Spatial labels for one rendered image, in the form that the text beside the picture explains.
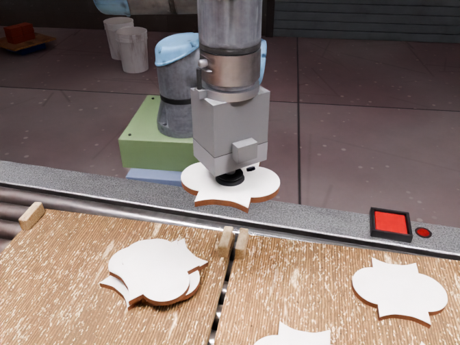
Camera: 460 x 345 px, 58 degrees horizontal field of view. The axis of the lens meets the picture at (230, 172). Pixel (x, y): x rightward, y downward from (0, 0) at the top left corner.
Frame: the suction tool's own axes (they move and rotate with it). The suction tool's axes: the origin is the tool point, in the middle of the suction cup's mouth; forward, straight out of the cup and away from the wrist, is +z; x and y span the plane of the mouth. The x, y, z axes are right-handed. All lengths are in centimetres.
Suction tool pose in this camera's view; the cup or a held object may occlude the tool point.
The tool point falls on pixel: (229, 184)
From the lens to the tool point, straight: 62.4
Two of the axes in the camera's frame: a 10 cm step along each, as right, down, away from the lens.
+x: -5.1, -4.8, 7.1
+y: 8.6, -2.9, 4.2
